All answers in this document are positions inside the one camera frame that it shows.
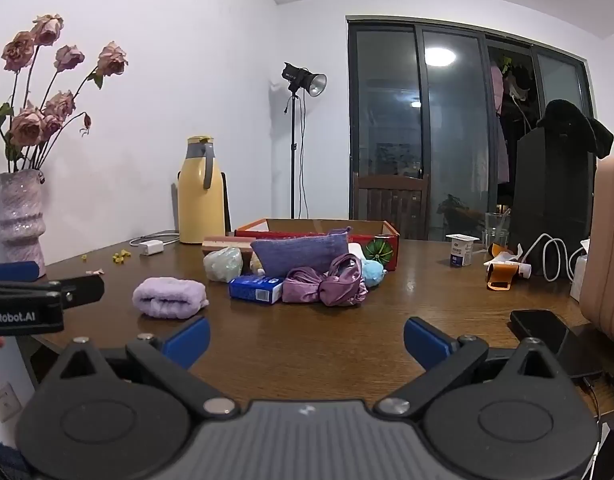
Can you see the clear drinking glass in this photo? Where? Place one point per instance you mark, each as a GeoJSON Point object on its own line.
{"type": "Point", "coordinates": [496, 230]}

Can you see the pink leather chair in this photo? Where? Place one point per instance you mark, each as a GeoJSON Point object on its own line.
{"type": "Point", "coordinates": [607, 250]}

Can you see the blue tissue packet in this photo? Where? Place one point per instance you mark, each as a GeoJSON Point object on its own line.
{"type": "Point", "coordinates": [254, 289]}

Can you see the lilac towel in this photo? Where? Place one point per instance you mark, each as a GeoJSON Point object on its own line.
{"type": "Point", "coordinates": [169, 297]}

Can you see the scattered yellow petals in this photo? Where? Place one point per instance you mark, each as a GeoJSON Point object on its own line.
{"type": "Point", "coordinates": [121, 257]}

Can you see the red cardboard box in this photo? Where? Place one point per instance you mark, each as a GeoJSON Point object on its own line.
{"type": "Point", "coordinates": [382, 252]}

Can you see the black fuzzy garment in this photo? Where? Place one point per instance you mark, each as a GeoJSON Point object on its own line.
{"type": "Point", "coordinates": [572, 120]}

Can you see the black smartphone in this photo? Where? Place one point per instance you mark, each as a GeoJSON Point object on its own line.
{"type": "Point", "coordinates": [547, 332]}

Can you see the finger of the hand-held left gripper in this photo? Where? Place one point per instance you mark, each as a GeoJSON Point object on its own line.
{"type": "Point", "coordinates": [82, 290]}
{"type": "Point", "coordinates": [12, 271]}

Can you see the hanging pink garment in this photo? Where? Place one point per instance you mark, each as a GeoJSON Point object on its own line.
{"type": "Point", "coordinates": [496, 90]}

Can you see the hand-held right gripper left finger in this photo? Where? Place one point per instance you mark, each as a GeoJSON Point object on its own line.
{"type": "Point", "coordinates": [187, 341]}

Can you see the brown wooden chair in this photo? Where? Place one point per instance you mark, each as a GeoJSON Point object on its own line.
{"type": "Point", "coordinates": [387, 205]}

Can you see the pink textured ceramic vase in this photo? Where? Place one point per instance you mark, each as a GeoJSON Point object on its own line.
{"type": "Point", "coordinates": [19, 220]}

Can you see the yellow thermos jug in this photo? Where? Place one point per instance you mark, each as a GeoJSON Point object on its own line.
{"type": "Point", "coordinates": [199, 200]}

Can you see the purple knitted pouch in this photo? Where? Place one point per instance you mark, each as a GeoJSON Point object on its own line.
{"type": "Point", "coordinates": [297, 255]}

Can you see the clear plastic bag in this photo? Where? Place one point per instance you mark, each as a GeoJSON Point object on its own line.
{"type": "Point", "coordinates": [223, 265]}

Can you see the white yogurt cup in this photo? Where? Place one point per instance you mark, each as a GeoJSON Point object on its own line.
{"type": "Point", "coordinates": [461, 250]}

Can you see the white sponge block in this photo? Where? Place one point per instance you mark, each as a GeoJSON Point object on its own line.
{"type": "Point", "coordinates": [356, 251]}

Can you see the black studio light on stand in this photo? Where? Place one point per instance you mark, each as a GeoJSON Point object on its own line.
{"type": "Point", "coordinates": [307, 82]}

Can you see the dried pink roses bunch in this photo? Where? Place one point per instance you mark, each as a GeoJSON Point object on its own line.
{"type": "Point", "coordinates": [27, 127]}

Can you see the light blue plush toy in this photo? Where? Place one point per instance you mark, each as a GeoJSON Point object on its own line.
{"type": "Point", "coordinates": [374, 272]}

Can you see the purple satin cloth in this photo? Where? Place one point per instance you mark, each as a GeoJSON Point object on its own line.
{"type": "Point", "coordinates": [332, 282]}

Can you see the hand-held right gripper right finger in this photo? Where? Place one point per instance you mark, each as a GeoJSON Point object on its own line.
{"type": "Point", "coordinates": [427, 342]}

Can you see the dark framed sliding glass door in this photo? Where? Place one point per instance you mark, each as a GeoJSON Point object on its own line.
{"type": "Point", "coordinates": [457, 125]}

